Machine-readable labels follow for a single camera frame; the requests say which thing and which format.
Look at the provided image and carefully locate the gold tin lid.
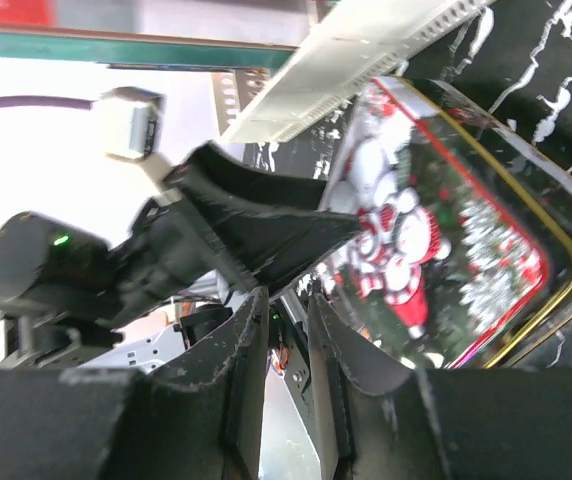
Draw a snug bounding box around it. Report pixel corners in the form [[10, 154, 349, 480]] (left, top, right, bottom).
[[318, 77, 572, 368]]

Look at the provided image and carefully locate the gold cookie tin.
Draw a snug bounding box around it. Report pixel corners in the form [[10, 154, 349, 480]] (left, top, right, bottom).
[[405, 80, 572, 368]]

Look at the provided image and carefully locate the teal binder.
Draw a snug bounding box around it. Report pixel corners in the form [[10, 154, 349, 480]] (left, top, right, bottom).
[[0, 28, 295, 71]]

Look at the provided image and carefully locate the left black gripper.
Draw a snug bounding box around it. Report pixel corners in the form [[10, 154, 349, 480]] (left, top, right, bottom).
[[0, 199, 222, 360]]

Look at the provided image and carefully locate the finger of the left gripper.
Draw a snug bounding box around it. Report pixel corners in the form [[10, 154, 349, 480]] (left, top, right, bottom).
[[165, 142, 331, 220], [203, 207, 360, 295]]

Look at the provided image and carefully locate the white book organizer box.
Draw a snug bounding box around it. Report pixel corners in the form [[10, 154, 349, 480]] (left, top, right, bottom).
[[221, 0, 488, 143]]

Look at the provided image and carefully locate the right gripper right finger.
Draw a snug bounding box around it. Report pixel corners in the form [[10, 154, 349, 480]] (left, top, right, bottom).
[[308, 295, 572, 479]]

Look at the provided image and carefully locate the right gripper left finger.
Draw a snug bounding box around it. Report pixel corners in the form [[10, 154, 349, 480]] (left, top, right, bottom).
[[0, 287, 269, 479]]

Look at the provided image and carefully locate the red folder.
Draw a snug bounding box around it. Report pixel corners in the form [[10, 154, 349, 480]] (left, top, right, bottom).
[[0, 0, 53, 27]]

